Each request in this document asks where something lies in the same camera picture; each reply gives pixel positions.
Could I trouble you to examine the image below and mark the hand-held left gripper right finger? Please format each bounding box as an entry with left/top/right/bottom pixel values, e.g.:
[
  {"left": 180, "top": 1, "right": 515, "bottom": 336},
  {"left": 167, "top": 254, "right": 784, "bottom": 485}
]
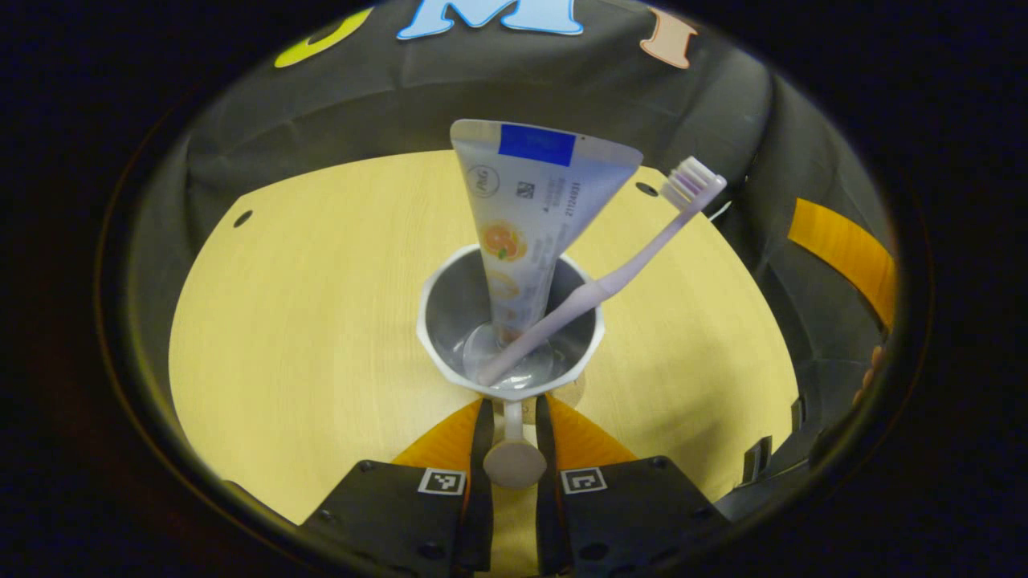
[{"left": 534, "top": 393, "right": 732, "bottom": 576}]

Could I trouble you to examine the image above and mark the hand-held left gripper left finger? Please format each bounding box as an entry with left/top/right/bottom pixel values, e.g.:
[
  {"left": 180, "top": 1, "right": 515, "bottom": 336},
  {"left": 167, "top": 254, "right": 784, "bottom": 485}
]
[{"left": 301, "top": 397, "right": 495, "bottom": 575}]

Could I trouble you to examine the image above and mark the white cup with wooden handle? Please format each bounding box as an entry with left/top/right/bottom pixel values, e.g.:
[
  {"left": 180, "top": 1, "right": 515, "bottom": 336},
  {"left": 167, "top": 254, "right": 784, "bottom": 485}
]
[{"left": 416, "top": 243, "right": 606, "bottom": 490}]

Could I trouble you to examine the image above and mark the pale pink toothbrush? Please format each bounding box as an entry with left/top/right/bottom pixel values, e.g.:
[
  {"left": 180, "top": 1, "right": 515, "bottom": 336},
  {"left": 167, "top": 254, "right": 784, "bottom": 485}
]
[{"left": 478, "top": 157, "right": 728, "bottom": 386}]

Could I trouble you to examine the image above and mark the white toothpaste tube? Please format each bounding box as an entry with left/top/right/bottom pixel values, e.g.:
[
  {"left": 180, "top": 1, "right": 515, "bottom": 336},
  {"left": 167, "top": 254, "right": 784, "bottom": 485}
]
[{"left": 450, "top": 119, "right": 645, "bottom": 348}]

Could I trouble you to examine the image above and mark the black backdrop cloth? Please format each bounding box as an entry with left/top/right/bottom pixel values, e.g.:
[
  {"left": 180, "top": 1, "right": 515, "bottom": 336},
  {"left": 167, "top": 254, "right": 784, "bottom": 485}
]
[{"left": 120, "top": 0, "right": 900, "bottom": 450}]

